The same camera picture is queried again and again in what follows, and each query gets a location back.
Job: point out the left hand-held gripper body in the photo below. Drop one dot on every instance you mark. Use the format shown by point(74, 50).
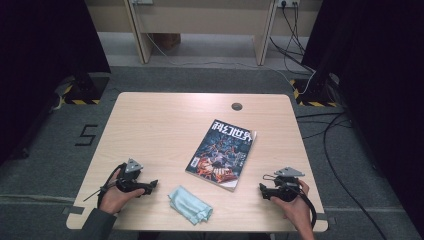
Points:
point(128, 181)

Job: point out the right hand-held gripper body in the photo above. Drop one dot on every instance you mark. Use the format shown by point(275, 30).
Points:
point(286, 190)

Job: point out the light blue cloth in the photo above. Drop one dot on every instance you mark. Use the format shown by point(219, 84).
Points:
point(190, 205)

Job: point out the illustrated magazine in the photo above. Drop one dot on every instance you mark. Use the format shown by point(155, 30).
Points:
point(221, 155)

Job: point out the person's left hand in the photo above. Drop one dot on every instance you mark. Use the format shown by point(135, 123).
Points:
point(115, 200)

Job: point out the person's right hand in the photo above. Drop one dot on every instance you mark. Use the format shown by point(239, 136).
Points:
point(298, 210)

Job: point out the grey tape strip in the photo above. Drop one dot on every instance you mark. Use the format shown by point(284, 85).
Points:
point(74, 210)
point(328, 220)

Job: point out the stand base with hazard tape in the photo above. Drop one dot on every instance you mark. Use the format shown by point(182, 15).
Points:
point(88, 90)
point(313, 96)

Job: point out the black curtain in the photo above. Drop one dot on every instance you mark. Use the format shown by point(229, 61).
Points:
point(383, 83)
point(40, 66)

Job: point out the brown cardboard box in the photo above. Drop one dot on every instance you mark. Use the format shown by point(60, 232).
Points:
point(166, 40)

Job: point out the beige wooden desk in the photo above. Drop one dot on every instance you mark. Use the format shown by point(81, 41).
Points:
point(200, 20)

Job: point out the white wall power socket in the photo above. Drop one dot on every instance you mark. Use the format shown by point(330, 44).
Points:
point(288, 2)

